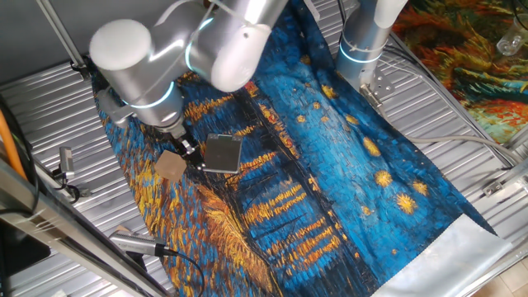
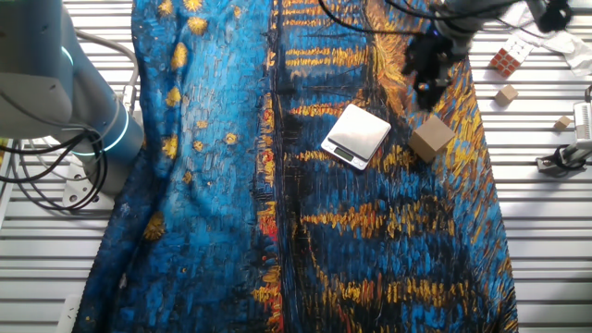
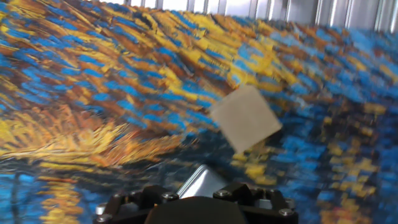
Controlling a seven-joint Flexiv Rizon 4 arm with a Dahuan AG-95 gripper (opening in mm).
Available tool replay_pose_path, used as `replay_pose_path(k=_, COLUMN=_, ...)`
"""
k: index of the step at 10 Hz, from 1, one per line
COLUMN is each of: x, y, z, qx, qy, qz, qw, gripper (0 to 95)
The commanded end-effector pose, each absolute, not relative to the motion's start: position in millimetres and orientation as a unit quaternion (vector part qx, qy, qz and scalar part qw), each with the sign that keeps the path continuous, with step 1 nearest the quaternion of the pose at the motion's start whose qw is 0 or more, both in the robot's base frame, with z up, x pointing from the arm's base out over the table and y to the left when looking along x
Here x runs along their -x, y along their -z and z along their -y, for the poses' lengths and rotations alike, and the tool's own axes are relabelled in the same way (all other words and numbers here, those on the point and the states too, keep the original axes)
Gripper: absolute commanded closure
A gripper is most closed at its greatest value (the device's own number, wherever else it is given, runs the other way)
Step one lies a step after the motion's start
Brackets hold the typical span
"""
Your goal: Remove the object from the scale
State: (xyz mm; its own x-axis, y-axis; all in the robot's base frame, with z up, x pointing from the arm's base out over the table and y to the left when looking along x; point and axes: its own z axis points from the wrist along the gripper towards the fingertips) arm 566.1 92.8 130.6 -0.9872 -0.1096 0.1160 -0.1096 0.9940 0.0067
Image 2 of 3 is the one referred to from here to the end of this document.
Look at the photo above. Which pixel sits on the tiny wooden block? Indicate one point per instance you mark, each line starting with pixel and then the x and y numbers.
pixel 562 123

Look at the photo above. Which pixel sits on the orange white rubik's cube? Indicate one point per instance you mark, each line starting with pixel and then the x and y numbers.
pixel 509 57

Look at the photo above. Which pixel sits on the white plastic strip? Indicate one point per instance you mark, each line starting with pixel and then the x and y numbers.
pixel 68 314

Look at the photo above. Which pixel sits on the silver ribbed camera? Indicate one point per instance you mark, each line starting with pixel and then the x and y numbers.
pixel 583 121

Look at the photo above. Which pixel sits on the black metal clamp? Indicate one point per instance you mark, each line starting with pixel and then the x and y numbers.
pixel 582 150

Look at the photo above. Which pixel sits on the silver digital scale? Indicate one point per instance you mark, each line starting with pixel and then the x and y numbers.
pixel 358 134

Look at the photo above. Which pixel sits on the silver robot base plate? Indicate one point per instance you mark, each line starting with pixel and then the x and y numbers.
pixel 78 192

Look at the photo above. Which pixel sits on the crumpled white paper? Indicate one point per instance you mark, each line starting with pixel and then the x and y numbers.
pixel 575 51

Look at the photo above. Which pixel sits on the cardboard brown cube box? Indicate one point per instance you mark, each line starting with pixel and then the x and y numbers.
pixel 430 139

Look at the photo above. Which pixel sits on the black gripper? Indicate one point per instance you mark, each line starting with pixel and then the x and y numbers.
pixel 427 55

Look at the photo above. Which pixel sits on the small wooden cube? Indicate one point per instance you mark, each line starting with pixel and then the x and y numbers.
pixel 506 94

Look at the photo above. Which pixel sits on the blue starry painting cloth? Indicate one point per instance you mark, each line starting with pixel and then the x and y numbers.
pixel 222 208

